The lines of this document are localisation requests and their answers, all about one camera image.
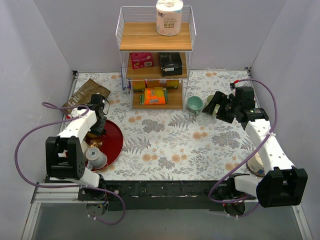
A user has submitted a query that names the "pink red box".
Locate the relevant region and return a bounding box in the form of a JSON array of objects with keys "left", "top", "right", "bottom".
[{"left": 130, "top": 52, "right": 154, "bottom": 70}]

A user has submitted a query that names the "yellow sponge pack rear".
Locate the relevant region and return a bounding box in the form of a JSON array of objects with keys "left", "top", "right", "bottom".
[{"left": 131, "top": 80, "right": 180, "bottom": 92}]

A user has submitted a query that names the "purple cable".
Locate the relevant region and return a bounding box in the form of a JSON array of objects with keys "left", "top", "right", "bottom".
[
  {"left": 208, "top": 78, "right": 278, "bottom": 218},
  {"left": 14, "top": 101, "right": 126, "bottom": 225}
]

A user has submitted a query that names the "orange sponge pack front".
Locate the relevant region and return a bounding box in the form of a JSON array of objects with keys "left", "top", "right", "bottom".
[{"left": 139, "top": 87, "right": 168, "bottom": 106}]

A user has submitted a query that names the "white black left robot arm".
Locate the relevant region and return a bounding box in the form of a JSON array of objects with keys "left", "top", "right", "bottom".
[{"left": 45, "top": 94, "right": 107, "bottom": 200}]

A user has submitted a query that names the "black base bar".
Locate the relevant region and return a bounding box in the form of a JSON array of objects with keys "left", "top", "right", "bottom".
[{"left": 77, "top": 180, "right": 244, "bottom": 211}]

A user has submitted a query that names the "paper cup with crumpled paper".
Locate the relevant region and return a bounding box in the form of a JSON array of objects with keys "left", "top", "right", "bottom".
[{"left": 246, "top": 152, "right": 265, "bottom": 178}]

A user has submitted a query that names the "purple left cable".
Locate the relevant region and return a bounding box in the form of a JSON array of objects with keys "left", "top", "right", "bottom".
[{"left": 14, "top": 101, "right": 126, "bottom": 225}]

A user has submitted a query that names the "wrapped toilet paper roll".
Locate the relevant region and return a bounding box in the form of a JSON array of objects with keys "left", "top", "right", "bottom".
[{"left": 155, "top": 0, "right": 184, "bottom": 37}]

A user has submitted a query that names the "yellow black mug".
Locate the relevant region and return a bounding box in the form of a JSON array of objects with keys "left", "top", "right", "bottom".
[{"left": 86, "top": 131, "right": 99, "bottom": 138}]

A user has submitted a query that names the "brown coffee bag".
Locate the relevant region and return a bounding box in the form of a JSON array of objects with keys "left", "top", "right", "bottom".
[{"left": 63, "top": 78, "right": 111, "bottom": 107}]

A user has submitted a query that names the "grey mug upside down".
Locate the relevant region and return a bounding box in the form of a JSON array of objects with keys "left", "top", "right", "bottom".
[{"left": 85, "top": 147, "right": 108, "bottom": 170}]

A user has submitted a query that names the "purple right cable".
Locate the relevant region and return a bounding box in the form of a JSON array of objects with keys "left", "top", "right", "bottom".
[{"left": 208, "top": 78, "right": 278, "bottom": 218}]

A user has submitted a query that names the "teal green mug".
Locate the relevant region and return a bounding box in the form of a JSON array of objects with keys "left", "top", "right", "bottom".
[{"left": 187, "top": 96, "right": 203, "bottom": 116}]

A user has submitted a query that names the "white wire wooden shelf rack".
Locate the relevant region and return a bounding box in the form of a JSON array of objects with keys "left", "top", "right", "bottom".
[{"left": 115, "top": 5, "right": 197, "bottom": 110}]

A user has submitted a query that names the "black box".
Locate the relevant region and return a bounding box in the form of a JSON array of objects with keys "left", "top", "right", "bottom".
[{"left": 158, "top": 52, "right": 183, "bottom": 77}]

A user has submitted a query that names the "red round tray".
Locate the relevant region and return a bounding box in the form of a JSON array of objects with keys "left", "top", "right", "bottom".
[{"left": 85, "top": 120, "right": 124, "bottom": 172}]

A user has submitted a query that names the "sage green mug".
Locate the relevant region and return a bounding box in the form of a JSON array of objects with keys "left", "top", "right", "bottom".
[{"left": 206, "top": 95, "right": 220, "bottom": 116}]

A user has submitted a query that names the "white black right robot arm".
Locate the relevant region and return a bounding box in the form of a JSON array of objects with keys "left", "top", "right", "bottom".
[{"left": 203, "top": 86, "right": 308, "bottom": 208}]

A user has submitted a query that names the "floral tablecloth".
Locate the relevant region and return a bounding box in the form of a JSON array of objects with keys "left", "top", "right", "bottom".
[{"left": 75, "top": 72, "right": 255, "bottom": 181}]

